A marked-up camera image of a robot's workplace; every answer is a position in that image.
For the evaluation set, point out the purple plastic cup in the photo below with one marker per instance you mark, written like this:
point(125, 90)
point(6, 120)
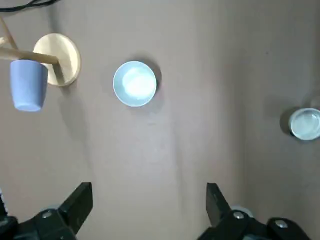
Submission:
point(27, 85)

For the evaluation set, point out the wooden cup stand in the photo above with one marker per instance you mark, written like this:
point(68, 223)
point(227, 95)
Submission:
point(67, 60)

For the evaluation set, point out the transparent glass spice bottle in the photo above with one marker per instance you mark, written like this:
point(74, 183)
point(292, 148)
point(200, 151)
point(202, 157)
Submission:
point(306, 125)

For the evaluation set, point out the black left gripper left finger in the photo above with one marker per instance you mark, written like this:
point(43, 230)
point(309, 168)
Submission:
point(75, 207)

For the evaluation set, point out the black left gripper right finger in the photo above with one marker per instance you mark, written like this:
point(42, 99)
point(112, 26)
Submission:
point(218, 210)

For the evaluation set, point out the pale grey bowl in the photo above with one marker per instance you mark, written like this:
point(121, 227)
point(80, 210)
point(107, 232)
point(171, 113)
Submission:
point(135, 83)

